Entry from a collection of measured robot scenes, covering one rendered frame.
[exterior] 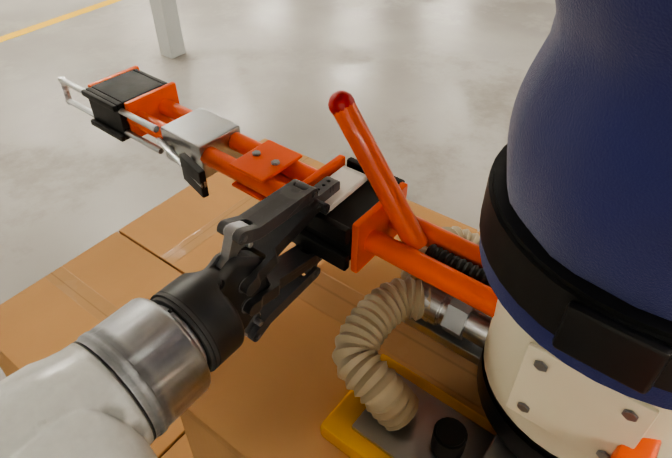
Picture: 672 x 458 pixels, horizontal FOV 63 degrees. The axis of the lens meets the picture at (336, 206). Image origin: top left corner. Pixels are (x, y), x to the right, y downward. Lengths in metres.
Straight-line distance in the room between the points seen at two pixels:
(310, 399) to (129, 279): 0.97
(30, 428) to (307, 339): 0.30
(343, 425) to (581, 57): 0.36
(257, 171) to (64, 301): 0.97
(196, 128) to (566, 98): 0.45
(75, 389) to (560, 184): 0.30
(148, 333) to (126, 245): 1.17
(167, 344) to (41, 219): 2.32
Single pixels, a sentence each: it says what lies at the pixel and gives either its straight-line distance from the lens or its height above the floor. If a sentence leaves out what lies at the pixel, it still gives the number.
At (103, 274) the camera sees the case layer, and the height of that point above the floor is 0.54.
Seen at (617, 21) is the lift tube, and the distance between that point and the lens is 0.26.
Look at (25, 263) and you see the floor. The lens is 2.50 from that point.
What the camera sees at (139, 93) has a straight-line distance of 0.73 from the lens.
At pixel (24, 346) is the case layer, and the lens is 1.42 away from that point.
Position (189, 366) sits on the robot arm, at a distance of 0.40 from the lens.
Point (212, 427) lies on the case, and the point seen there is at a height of 1.07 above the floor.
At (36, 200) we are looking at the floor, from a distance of 2.83.
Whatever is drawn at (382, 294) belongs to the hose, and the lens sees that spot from 0.52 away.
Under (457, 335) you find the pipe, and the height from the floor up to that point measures 1.14.
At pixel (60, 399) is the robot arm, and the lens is 0.38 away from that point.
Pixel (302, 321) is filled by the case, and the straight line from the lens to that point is 0.61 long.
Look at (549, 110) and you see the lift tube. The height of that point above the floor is 1.40.
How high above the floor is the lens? 1.54
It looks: 39 degrees down
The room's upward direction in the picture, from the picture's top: straight up
